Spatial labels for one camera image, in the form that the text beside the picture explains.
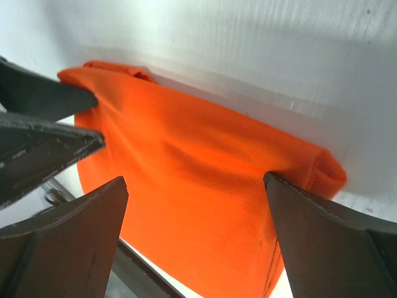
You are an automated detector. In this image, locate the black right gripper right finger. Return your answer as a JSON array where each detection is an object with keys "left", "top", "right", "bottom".
[{"left": 264, "top": 173, "right": 396, "bottom": 297}]

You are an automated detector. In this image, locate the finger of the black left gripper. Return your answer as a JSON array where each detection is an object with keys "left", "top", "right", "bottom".
[
  {"left": 1, "top": 112, "right": 105, "bottom": 209},
  {"left": 1, "top": 57, "right": 98, "bottom": 122}
]

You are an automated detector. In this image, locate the orange t-shirt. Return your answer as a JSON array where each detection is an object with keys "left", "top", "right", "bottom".
[{"left": 58, "top": 61, "right": 347, "bottom": 297}]

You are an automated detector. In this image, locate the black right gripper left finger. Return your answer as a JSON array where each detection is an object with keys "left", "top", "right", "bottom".
[{"left": 1, "top": 176, "right": 128, "bottom": 297}]

